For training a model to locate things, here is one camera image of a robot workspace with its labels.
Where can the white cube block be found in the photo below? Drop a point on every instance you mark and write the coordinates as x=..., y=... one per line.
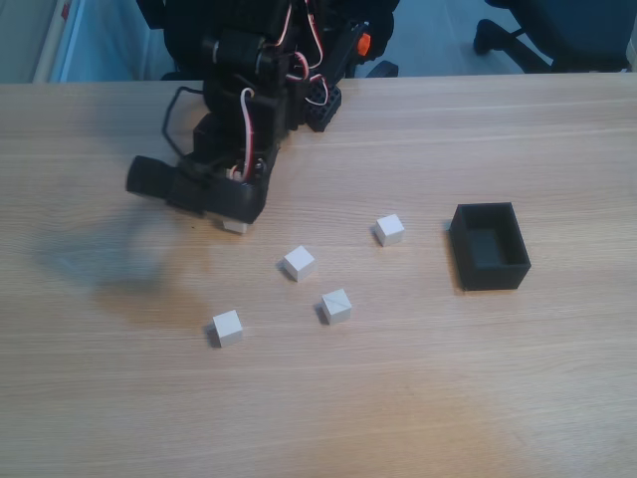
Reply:
x=227, y=326
x=235, y=226
x=299, y=261
x=389, y=229

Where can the white cube with diagonal line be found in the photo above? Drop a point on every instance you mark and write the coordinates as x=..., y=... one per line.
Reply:
x=336, y=306

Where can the black open box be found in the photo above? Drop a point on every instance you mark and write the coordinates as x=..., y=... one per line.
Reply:
x=497, y=279

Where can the black oval webcam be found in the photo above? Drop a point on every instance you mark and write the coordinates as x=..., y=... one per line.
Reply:
x=149, y=176

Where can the black office chair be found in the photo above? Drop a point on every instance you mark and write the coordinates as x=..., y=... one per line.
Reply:
x=184, y=35

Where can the black clamp with orange button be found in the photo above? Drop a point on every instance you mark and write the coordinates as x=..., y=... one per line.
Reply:
x=364, y=45

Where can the white board with red mark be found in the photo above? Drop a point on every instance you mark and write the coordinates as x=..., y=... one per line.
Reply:
x=55, y=40

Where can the blue office chair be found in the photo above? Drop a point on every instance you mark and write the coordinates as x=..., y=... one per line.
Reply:
x=572, y=30

